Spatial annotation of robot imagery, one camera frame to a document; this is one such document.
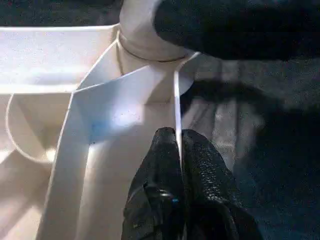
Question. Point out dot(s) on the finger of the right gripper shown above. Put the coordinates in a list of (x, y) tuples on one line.
[(237, 25)]

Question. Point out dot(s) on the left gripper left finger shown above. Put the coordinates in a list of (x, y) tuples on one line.
[(157, 195)]

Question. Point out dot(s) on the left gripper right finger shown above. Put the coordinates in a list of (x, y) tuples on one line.
[(215, 200)]

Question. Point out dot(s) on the white plastic table leg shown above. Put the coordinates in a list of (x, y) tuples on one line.
[(137, 25)]

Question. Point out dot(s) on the white plastic table top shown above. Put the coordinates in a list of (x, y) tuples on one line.
[(50, 62)]

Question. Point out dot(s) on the black work mat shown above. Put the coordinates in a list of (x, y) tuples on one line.
[(275, 150)]

